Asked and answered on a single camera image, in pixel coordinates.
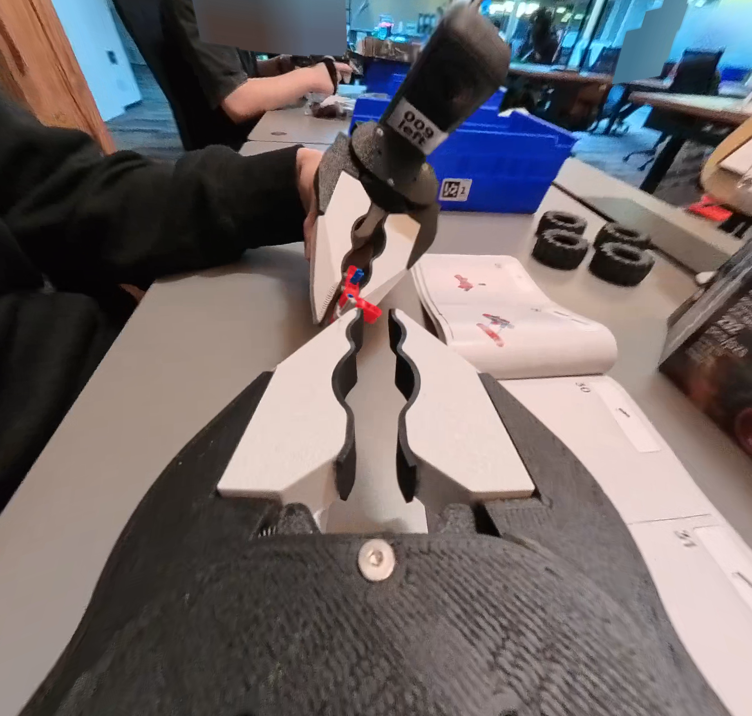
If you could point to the another person's forearm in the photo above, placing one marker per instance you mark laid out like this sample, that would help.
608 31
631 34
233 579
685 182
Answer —
276 90

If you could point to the person's left forearm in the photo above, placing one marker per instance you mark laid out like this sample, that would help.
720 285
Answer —
147 210

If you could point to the grey table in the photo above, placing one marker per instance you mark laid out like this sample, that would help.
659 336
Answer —
294 128

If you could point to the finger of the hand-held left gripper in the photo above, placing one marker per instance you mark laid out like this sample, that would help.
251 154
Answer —
396 245
329 245

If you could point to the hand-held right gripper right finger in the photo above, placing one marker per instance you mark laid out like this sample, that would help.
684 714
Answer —
458 428

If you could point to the red toy brick assembly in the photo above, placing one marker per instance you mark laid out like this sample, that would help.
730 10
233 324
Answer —
352 293

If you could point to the wooden office table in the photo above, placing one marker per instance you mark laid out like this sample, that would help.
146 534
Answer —
564 74
693 107

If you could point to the person's left hand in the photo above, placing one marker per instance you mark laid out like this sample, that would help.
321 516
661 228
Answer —
306 175

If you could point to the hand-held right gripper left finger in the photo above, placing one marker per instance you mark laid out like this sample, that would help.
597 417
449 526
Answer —
294 422

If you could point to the black toy set box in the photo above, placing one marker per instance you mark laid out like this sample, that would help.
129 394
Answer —
717 363

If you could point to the square printed marker sticker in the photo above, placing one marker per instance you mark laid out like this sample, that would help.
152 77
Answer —
455 190

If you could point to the black toy tyre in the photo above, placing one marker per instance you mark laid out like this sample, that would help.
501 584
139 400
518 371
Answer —
621 264
561 222
623 235
559 251

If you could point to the wooden door panel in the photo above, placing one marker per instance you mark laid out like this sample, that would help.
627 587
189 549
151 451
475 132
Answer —
41 52

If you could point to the red packet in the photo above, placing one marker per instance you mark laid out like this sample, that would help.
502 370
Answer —
711 209

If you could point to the white labelled paper sheet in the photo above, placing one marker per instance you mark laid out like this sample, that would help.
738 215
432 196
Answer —
593 457
705 610

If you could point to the cardboard box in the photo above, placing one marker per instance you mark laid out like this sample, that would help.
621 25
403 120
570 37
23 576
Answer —
728 163

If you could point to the person's black clothing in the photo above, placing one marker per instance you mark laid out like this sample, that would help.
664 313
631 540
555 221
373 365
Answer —
53 387

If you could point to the white instruction booklet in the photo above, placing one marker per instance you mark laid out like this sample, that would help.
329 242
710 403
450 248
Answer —
529 340

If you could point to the blue storage bin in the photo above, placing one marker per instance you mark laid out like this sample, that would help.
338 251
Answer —
505 151
385 78

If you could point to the black office chair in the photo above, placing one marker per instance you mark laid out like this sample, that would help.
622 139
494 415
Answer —
696 72

